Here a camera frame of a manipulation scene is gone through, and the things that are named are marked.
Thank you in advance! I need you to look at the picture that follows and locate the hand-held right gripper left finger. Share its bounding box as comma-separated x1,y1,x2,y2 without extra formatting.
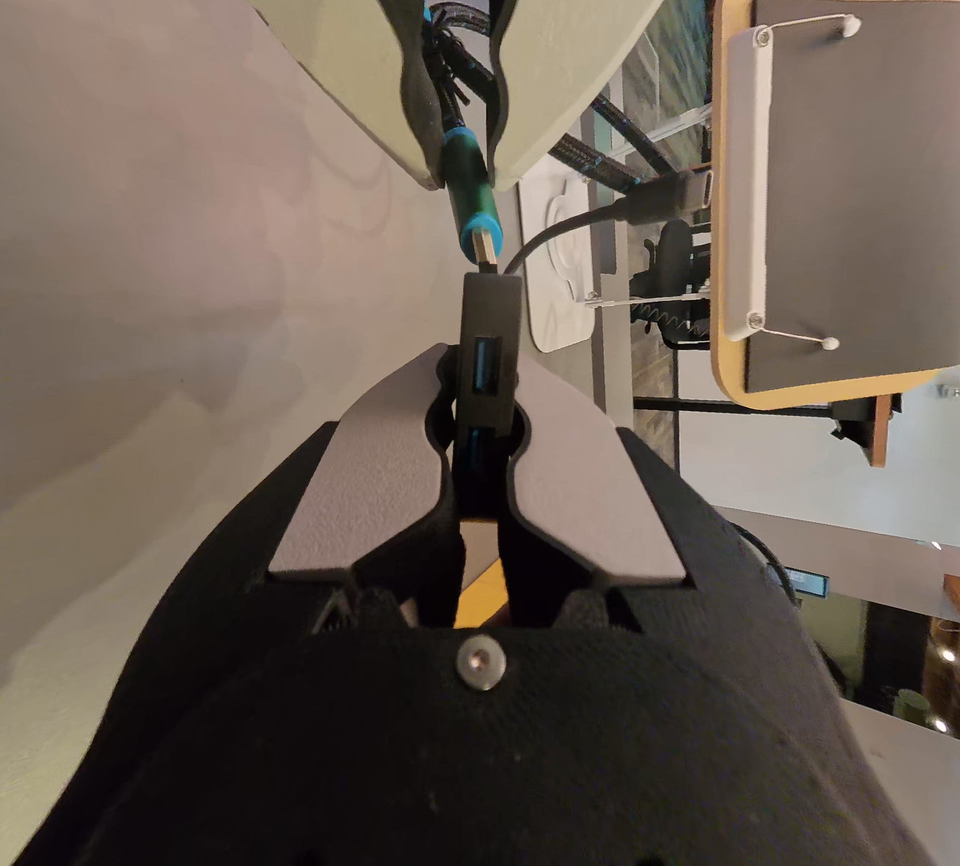
266,342,462,626

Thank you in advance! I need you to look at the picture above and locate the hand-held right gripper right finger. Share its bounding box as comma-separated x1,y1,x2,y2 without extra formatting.
501,354,689,626

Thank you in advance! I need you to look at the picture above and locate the yellow plastic bin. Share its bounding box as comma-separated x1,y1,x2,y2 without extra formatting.
453,559,512,628

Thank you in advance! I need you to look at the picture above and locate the black braided usb cable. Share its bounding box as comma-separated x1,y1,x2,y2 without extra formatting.
420,0,676,275

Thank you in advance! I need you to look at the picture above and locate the white metal strut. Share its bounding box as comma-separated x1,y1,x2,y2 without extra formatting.
584,289,714,309

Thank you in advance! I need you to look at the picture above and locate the white mounting bar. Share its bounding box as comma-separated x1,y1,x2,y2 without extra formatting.
722,26,774,342

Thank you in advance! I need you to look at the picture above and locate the black office chair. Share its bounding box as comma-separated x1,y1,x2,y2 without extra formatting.
628,216,714,353

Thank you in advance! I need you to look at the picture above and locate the dark wooden desk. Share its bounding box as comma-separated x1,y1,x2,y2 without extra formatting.
828,392,895,470

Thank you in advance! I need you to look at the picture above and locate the grey panel with wooden edge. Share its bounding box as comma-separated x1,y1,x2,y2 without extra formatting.
709,0,960,411

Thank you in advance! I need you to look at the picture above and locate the black coiled cord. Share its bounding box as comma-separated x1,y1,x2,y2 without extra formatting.
636,302,713,344

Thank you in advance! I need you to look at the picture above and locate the white elastic cord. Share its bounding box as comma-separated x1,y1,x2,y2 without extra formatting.
757,13,862,47
749,313,840,351

